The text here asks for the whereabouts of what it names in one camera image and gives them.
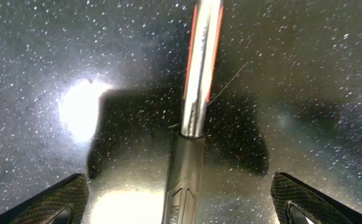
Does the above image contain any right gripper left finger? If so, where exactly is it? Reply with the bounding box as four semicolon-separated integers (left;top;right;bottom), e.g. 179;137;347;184
0;173;90;224

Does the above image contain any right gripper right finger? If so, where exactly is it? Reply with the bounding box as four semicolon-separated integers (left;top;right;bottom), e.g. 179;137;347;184
270;171;362;224

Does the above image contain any hammer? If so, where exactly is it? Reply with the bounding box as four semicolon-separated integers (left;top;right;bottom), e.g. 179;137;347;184
161;0;225;224

